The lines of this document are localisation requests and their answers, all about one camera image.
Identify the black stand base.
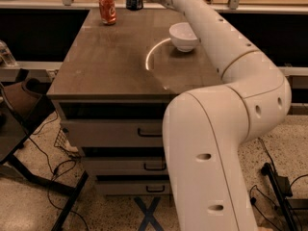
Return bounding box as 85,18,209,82
261,163,308,231

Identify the black floor cable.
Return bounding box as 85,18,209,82
256,137,277,171

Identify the grey drawer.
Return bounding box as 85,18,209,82
61,119,163,147
82,157,167,176
95,181,171,195

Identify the grey drawer cabinet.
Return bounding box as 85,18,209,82
48,9,220,185

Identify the middle grey drawer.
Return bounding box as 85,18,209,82
82,157,167,176

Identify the white ceramic bowl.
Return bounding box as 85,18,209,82
169,22,198,52

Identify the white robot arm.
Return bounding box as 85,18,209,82
145,0,292,231

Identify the bottom grey drawer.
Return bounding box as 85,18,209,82
95,181,171,195

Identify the red coke can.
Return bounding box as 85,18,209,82
99,0,116,25

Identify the clear plastic bottle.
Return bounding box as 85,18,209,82
0,40,17,67

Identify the blue pepsi can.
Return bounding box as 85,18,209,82
126,0,143,11

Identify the top grey drawer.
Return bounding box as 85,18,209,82
61,119,163,147

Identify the black table leg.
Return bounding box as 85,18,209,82
51,171,89,231

